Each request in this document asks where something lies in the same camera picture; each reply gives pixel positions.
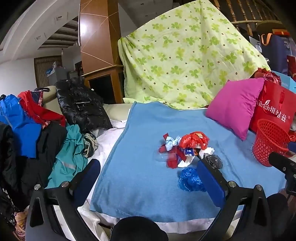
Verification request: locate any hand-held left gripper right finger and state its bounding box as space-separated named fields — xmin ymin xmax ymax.
xmin=196 ymin=160 xmax=271 ymax=241

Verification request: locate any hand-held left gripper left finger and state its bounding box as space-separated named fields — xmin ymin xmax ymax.
xmin=25 ymin=159 xmax=101 ymax=241

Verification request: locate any blue plastic bag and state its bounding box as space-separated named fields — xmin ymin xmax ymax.
xmin=178 ymin=167 xmax=208 ymax=192

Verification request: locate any red plastic mesh basket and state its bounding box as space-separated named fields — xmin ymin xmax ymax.
xmin=252 ymin=119 xmax=292 ymax=167

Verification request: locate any white tissue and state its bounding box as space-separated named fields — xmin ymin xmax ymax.
xmin=199 ymin=147 xmax=216 ymax=160

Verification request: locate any red cardboard box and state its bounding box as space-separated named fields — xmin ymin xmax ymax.
xmin=165 ymin=148 xmax=186 ymax=169

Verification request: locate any light blue knotted cloth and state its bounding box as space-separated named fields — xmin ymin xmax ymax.
xmin=165 ymin=136 xmax=182 ymax=151

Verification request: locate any clear plastic packaging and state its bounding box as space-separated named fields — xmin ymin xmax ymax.
xmin=154 ymin=150 xmax=176 ymax=166

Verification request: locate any person's right leg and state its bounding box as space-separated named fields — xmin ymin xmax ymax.
xmin=266 ymin=193 xmax=290 ymax=235

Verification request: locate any teal garment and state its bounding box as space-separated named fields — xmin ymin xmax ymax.
xmin=45 ymin=125 xmax=89 ymax=189

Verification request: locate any camouflage cloth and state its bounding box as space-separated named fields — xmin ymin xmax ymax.
xmin=81 ymin=132 xmax=99 ymax=158

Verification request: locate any white bed sheet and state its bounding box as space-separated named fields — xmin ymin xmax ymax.
xmin=53 ymin=120 xmax=243 ymax=241

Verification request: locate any red paper gift bag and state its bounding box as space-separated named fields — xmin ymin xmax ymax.
xmin=248 ymin=80 xmax=296 ymax=134

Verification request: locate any black garment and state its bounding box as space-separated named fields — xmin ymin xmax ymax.
xmin=0 ymin=122 xmax=68 ymax=209

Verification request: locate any blue towel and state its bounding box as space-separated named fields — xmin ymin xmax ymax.
xmin=89 ymin=101 xmax=287 ymax=223

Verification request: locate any light blue cardboard box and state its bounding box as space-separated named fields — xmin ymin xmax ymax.
xmin=270 ymin=70 xmax=296 ymax=91

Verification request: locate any magenta pillow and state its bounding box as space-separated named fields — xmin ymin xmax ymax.
xmin=205 ymin=77 xmax=265 ymax=141

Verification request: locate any dark red knotted plastic bag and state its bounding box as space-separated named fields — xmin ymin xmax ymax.
xmin=252 ymin=68 xmax=282 ymax=86

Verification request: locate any beige sofa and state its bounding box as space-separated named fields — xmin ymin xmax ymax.
xmin=43 ymin=86 xmax=133 ymax=124

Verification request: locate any black puffer jacket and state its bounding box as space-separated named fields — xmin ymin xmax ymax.
xmin=55 ymin=77 xmax=114 ymax=134

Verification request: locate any red garment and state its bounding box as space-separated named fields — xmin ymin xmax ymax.
xmin=18 ymin=90 xmax=67 ymax=128

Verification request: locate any blue jacket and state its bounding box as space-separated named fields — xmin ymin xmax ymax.
xmin=0 ymin=94 xmax=42 ymax=158

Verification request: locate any wooden cabinet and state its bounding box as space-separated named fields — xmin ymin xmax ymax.
xmin=83 ymin=65 xmax=126 ymax=105

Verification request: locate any grey cabinet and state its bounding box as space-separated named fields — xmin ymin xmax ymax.
xmin=54 ymin=66 xmax=68 ymax=82

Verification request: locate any green clover print quilt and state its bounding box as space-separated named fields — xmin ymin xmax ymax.
xmin=117 ymin=0 xmax=271 ymax=111

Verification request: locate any wooden stair railing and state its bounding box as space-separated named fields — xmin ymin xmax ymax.
xmin=213 ymin=0 xmax=281 ymax=36

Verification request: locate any wooden pillar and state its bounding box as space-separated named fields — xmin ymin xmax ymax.
xmin=79 ymin=0 xmax=120 ymax=73

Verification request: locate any navy bag with orange handles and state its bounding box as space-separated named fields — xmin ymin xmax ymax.
xmin=258 ymin=33 xmax=291 ymax=75

